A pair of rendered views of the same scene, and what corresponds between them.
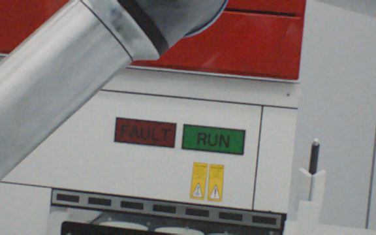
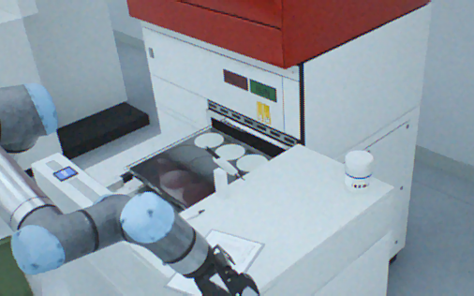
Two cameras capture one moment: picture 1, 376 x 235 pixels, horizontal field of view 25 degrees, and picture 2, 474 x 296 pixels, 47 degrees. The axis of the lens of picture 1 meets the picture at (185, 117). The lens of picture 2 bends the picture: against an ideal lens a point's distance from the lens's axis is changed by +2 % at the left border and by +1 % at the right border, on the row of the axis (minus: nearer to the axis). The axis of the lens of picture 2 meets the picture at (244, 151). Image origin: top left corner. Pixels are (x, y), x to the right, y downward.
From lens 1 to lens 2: 125 cm
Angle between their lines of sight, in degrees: 49
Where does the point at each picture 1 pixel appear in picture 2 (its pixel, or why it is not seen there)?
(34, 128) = not seen: outside the picture
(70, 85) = not seen: outside the picture
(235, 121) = (271, 82)
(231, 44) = (252, 41)
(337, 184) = not seen: outside the picture
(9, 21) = (167, 13)
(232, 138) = (270, 92)
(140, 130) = (232, 78)
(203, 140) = (258, 90)
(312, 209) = (218, 175)
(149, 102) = (234, 64)
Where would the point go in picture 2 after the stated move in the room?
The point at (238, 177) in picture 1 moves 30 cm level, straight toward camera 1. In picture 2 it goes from (276, 113) to (206, 155)
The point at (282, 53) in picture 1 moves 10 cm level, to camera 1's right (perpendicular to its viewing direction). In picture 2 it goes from (275, 51) to (305, 59)
